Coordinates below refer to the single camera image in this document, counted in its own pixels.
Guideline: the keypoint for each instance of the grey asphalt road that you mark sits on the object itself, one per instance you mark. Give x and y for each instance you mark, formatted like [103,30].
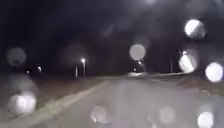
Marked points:
[133,100]

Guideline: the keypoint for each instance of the dry grass verge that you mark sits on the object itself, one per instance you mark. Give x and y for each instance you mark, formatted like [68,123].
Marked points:
[53,88]
[203,85]

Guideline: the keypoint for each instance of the pale road edge strip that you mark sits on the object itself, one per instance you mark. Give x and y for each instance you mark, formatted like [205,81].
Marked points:
[60,106]

